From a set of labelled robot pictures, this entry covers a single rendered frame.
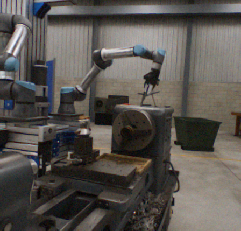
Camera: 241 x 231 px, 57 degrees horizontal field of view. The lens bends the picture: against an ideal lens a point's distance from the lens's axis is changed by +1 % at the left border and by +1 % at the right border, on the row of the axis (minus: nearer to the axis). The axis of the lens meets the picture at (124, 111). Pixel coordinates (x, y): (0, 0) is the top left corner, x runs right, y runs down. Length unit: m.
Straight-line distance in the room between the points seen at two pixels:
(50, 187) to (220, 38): 11.82
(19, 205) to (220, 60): 11.86
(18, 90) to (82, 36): 11.44
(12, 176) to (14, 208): 0.09
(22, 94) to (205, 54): 11.09
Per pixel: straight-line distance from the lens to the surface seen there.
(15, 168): 0.64
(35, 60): 1.87
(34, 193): 1.13
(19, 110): 1.52
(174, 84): 11.66
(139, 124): 1.63
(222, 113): 12.03
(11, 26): 1.61
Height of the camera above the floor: 1.31
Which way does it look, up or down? 3 degrees down
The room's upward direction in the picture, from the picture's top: 3 degrees clockwise
